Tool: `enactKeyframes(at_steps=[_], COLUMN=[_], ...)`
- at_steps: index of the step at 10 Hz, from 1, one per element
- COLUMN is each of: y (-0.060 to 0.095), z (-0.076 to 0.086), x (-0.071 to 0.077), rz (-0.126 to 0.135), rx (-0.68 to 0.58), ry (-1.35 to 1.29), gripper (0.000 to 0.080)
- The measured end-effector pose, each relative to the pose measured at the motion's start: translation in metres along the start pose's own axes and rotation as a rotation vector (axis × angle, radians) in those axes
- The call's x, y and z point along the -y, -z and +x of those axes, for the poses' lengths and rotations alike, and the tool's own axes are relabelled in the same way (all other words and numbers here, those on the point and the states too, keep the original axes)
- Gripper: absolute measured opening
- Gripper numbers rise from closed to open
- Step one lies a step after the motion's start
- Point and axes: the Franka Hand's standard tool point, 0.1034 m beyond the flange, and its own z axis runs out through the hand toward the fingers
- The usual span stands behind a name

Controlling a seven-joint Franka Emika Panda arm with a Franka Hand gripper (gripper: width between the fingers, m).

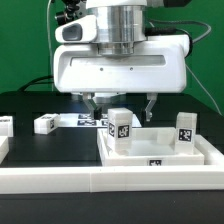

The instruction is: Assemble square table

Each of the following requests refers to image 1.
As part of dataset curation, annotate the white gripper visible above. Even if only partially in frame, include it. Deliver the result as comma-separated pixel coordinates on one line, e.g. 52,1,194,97
53,15,188,122

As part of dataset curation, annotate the white square tabletop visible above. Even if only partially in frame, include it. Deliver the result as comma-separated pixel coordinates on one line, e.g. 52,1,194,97
97,127,204,166

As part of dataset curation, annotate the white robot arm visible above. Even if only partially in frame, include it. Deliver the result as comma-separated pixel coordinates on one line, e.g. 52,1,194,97
53,0,192,119

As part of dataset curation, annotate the white marker sheet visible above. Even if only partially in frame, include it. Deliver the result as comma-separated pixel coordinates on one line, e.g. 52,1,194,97
59,113,108,128

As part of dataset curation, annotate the grey thin cable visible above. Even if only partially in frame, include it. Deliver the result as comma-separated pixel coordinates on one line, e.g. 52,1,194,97
146,19,224,118

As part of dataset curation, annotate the black cable bundle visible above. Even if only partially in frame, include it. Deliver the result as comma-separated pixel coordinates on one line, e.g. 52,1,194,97
18,75,55,93

